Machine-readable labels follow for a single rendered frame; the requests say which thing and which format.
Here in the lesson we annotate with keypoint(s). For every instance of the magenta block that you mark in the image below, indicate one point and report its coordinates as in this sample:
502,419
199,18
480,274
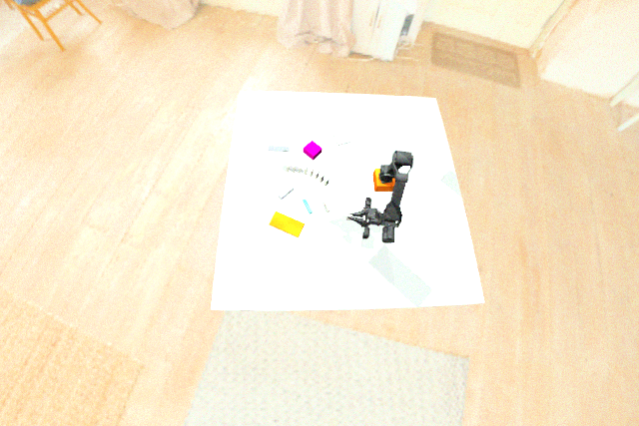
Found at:
312,149

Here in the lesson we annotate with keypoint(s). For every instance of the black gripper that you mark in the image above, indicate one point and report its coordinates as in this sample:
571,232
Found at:
364,222

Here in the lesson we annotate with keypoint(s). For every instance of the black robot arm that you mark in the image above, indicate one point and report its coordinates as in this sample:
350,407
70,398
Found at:
392,212

